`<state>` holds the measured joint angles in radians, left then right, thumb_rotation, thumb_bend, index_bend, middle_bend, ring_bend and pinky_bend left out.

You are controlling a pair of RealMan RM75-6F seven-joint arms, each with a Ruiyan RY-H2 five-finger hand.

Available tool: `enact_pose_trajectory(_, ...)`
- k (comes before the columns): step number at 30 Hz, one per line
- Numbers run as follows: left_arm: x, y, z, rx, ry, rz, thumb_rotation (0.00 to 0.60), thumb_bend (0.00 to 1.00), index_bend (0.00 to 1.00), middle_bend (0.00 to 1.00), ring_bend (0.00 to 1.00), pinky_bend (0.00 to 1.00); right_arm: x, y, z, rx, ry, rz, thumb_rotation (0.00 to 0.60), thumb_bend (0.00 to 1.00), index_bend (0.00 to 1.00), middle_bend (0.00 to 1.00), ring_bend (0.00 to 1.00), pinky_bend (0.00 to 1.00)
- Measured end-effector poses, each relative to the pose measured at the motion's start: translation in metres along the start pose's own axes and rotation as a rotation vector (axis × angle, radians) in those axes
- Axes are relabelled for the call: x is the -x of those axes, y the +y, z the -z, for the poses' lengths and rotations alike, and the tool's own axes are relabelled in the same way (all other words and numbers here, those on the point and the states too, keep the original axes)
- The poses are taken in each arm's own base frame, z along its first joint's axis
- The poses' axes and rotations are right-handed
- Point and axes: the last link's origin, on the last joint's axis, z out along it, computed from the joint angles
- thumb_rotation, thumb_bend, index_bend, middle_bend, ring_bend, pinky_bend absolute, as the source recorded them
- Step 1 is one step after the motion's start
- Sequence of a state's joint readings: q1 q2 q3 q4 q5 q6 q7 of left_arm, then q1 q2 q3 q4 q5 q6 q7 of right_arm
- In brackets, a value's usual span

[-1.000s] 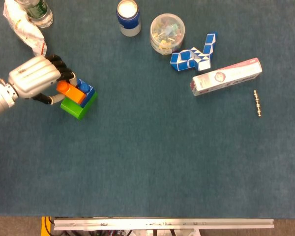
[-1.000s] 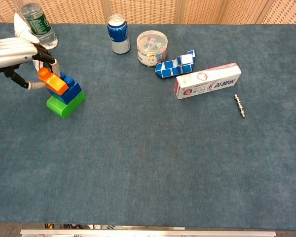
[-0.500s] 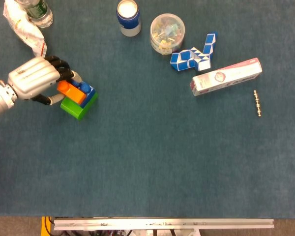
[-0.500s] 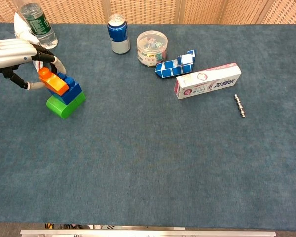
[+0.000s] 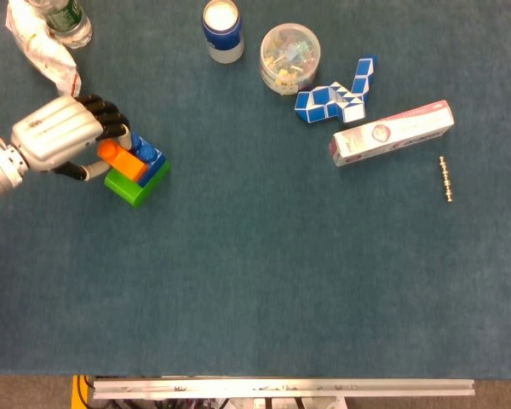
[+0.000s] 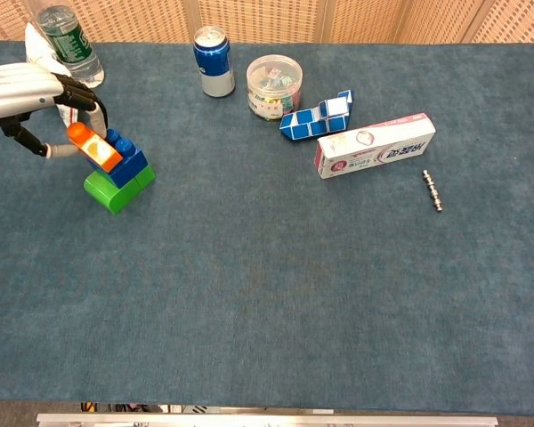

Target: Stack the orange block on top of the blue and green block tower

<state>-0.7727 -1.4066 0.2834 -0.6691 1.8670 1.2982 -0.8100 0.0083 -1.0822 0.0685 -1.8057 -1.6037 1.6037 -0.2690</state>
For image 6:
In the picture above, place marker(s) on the aluminium profile rail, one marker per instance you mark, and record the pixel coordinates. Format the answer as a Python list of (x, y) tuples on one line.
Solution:
[(267, 420)]

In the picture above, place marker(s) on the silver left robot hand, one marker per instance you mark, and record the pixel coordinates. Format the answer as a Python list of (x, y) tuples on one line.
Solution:
[(18, 89)]

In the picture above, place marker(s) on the woven wicker folding screen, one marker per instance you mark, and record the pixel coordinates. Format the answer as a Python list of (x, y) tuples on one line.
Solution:
[(267, 20)]

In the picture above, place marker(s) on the blue and white snake puzzle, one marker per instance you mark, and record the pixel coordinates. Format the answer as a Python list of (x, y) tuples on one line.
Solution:
[(302, 129)]

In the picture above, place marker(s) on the green toy block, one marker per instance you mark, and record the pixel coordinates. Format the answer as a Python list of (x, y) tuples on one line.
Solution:
[(111, 195)]

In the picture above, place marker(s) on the clear jar of colourful clips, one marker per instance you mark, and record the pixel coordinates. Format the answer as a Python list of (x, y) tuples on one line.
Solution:
[(273, 89)]

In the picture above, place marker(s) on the teal felt table cloth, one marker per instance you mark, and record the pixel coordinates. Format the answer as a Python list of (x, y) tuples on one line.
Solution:
[(267, 289)]

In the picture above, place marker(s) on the small beaded metal rod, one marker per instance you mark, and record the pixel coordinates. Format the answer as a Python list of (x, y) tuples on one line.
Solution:
[(432, 190)]

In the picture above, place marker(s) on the orange toy block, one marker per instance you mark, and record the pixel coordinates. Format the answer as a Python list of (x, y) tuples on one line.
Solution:
[(100, 151)]

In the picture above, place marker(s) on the blue and white drink can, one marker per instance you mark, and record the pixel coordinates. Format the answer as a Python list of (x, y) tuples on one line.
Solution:
[(213, 62)]

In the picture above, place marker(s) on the clear bottle with green label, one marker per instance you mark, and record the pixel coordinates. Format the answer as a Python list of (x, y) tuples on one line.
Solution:
[(71, 49)]

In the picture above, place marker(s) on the white and pink toothpaste box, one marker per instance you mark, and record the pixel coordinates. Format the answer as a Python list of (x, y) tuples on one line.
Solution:
[(374, 147)]

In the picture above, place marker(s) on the crumpled white snack bag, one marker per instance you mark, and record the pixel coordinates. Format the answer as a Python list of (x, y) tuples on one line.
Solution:
[(38, 49)]

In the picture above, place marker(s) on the blue toy block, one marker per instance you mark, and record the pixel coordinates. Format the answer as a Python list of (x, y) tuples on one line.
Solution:
[(131, 166)]

